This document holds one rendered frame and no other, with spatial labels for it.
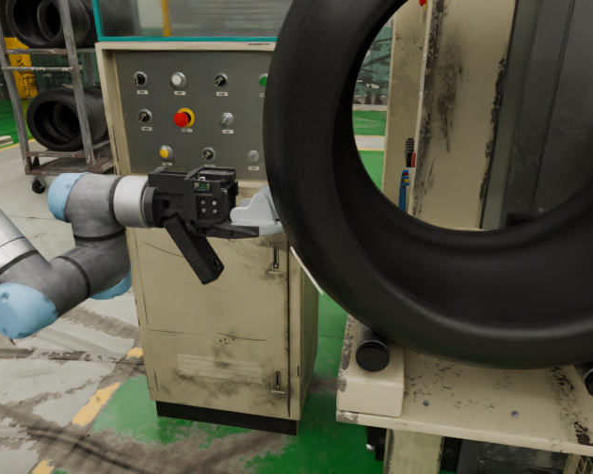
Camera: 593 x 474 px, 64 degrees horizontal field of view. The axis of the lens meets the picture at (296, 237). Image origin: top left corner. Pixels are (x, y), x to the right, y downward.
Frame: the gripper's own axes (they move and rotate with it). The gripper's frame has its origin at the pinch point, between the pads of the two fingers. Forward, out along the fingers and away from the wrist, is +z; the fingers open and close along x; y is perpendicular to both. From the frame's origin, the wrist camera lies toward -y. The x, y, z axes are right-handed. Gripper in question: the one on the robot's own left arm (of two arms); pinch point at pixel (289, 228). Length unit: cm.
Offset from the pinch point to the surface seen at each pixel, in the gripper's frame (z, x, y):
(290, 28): 1.8, -8.9, 25.7
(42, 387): -113, 68, -105
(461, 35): 23.2, 27.8, 25.1
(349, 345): 9.6, -1.9, -17.3
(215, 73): -33, 65, 15
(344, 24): 7.7, -12.0, 26.0
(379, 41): -14, 911, 8
